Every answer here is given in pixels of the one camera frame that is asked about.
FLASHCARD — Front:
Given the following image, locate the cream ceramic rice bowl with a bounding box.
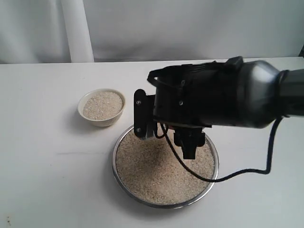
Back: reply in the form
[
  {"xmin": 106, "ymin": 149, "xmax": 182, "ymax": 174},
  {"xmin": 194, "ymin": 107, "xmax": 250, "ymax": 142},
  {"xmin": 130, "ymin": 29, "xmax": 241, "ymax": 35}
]
[{"xmin": 77, "ymin": 88, "xmax": 126, "ymax": 127}]

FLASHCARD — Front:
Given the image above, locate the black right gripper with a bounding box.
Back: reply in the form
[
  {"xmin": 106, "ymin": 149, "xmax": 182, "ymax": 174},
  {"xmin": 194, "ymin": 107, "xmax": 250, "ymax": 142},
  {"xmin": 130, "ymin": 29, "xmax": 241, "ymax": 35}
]
[{"xmin": 133, "ymin": 65, "xmax": 240, "ymax": 160}]

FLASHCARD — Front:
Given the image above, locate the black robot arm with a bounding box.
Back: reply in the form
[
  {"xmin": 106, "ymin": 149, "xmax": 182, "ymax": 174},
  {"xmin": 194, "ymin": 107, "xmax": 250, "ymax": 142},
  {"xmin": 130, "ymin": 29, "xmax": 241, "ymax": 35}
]
[{"xmin": 133, "ymin": 57, "xmax": 304, "ymax": 159}]

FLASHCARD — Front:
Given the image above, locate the black camera cable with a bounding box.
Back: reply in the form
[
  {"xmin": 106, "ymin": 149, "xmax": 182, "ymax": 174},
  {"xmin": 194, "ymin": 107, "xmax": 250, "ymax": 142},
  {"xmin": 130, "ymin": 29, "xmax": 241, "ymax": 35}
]
[{"xmin": 147, "ymin": 66, "xmax": 282, "ymax": 183}]

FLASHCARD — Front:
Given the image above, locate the white rolled backdrop tube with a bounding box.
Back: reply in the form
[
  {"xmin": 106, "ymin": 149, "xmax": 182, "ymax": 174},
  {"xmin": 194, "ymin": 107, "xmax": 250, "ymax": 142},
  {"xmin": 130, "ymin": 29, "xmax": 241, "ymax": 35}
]
[{"xmin": 60, "ymin": 0, "xmax": 94, "ymax": 63}]

